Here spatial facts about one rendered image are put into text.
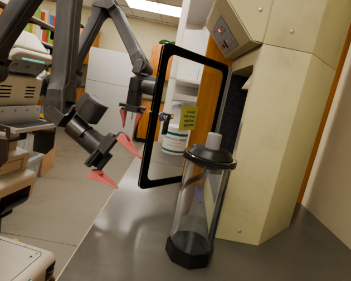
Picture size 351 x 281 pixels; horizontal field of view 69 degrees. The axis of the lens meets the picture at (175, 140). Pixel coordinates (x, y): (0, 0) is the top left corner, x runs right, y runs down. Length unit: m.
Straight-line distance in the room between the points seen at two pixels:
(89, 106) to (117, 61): 4.97
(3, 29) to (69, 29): 0.21
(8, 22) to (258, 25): 0.66
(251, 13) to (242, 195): 0.41
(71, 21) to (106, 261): 0.58
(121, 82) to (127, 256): 5.15
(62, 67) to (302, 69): 0.58
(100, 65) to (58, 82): 4.98
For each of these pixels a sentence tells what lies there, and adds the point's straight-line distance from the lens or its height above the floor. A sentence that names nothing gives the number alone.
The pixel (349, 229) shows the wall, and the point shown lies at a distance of 0.99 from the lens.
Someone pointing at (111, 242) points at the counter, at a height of 0.94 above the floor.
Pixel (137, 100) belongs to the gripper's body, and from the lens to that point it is 1.04.
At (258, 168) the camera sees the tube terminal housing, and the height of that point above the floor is 1.14.
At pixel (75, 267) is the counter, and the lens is 0.54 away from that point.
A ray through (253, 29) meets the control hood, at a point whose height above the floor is 1.43.
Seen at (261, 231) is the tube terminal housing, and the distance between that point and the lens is 0.71.
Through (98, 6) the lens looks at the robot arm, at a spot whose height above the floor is 1.57.
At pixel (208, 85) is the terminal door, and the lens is 0.83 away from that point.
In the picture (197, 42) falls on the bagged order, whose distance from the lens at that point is 2.01.
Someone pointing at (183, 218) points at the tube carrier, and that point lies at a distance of 0.53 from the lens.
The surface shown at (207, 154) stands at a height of 1.17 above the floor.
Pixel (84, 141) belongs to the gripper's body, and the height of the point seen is 1.11.
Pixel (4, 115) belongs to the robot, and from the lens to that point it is 1.13.
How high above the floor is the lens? 1.28
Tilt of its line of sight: 11 degrees down
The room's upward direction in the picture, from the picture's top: 11 degrees clockwise
